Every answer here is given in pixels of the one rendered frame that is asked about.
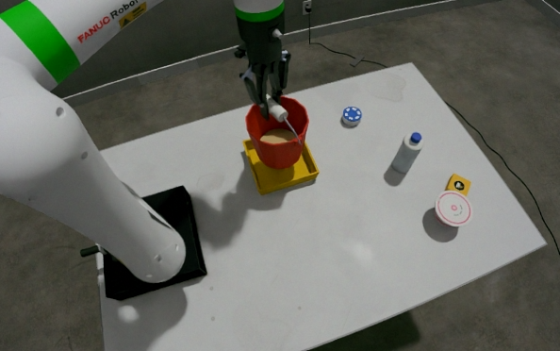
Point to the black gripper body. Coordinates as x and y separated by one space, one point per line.
263 54

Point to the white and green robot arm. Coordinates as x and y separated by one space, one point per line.
45 151

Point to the yellow rectangular tray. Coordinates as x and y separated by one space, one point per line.
269 180

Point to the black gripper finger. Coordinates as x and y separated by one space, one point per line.
279 77
259 94

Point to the red pail with white handle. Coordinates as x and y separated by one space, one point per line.
276 143

